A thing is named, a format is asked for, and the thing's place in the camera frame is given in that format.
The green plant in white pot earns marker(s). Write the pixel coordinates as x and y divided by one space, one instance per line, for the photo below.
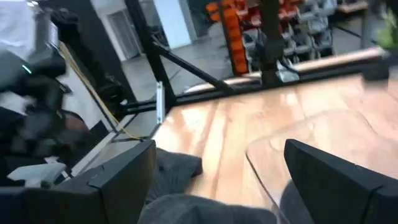
389 32

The black diagonal frame brace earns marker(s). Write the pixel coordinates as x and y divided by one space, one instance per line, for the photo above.
192 67

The white building column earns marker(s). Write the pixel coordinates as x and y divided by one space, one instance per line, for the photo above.
172 21

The orange storage bin rack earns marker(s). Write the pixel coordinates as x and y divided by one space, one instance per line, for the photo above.
236 37

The white flat object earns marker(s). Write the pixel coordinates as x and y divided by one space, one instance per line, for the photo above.
37 172

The clear plastic bin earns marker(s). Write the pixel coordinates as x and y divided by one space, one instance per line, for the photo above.
326 130

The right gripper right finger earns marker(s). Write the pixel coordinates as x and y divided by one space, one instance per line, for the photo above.
342 196

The black table edge rail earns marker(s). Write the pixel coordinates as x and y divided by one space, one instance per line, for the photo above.
311 76

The white aluminium bracket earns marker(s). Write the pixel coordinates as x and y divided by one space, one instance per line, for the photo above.
160 102

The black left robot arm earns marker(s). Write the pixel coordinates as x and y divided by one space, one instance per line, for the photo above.
37 93

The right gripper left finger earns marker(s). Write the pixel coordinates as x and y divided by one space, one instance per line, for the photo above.
77 205

